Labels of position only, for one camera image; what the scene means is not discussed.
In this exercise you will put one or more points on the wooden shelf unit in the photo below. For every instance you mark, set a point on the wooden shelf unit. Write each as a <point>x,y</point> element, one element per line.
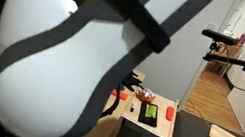
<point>221,64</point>

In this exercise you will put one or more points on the green packet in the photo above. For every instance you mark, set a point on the green packet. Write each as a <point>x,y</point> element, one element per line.
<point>151,111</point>

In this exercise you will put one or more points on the black camera bar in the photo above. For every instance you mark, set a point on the black camera bar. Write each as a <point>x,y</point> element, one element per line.
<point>219,37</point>

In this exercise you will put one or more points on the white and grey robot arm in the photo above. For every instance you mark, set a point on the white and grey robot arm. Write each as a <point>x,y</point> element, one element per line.
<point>42,81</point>

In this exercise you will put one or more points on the red flat plastic piece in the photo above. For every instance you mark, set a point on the red flat plastic piece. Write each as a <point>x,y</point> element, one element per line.
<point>121,95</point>

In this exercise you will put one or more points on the red rounded case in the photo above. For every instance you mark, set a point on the red rounded case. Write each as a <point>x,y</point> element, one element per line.
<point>170,113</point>

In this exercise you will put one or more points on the black camera boom mount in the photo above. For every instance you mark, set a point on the black camera boom mount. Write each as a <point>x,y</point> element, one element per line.
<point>232,60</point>

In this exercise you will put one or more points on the black glove pair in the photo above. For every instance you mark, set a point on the black glove pair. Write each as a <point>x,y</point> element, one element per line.
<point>131,80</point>

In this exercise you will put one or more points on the white tube with dark cap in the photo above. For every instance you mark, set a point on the white tube with dark cap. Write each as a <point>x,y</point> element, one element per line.
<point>133,106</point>

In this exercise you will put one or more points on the brown and white plush dog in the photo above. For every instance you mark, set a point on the brown and white plush dog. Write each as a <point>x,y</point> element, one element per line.
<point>145,95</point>

